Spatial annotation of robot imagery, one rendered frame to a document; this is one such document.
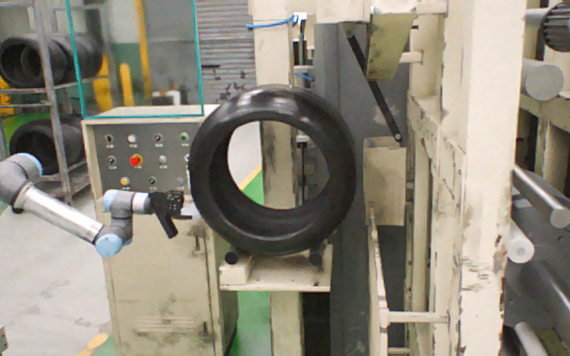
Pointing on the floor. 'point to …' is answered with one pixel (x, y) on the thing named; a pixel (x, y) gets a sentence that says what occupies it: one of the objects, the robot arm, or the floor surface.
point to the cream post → (278, 159)
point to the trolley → (63, 179)
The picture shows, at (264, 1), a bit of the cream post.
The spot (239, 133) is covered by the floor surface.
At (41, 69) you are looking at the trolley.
